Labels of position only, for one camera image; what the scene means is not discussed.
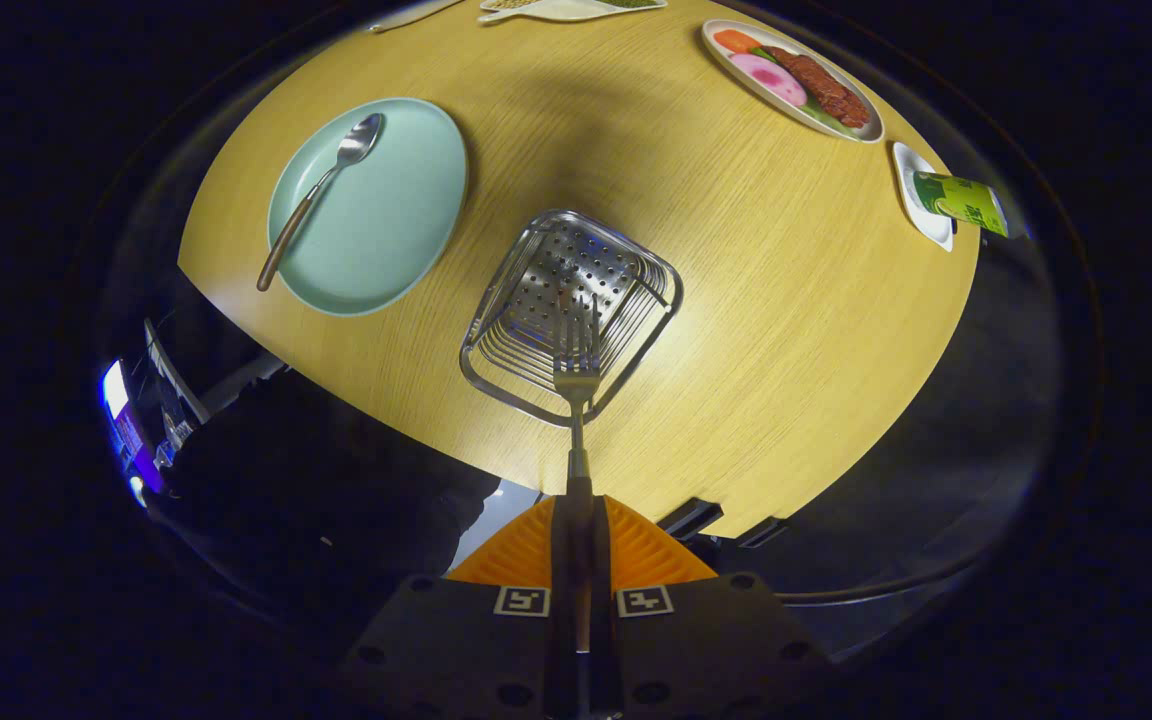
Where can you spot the pink ham slice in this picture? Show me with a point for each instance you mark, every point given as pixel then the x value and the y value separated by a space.
pixel 771 75

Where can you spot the white square coaster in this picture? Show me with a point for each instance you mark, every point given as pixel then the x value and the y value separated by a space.
pixel 904 160

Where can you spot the white divided tray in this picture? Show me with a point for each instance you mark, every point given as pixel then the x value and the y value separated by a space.
pixel 566 12

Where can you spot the orange carrot slice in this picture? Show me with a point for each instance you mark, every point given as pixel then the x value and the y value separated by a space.
pixel 736 40

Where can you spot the brown meat pieces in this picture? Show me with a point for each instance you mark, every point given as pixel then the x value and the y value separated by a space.
pixel 826 88

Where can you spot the pale green round plate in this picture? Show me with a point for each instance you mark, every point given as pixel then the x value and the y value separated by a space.
pixel 386 220

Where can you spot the green label drink bottle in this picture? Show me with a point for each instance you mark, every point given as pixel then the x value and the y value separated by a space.
pixel 966 200

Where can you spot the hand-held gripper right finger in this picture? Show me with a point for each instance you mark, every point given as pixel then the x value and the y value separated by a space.
pixel 716 650

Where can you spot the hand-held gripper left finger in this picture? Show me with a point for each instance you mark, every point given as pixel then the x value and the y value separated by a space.
pixel 456 650

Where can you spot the white round food plate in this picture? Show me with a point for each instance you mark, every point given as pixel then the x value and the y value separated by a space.
pixel 736 70

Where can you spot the bright lit screen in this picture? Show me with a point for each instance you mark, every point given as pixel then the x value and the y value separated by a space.
pixel 116 395

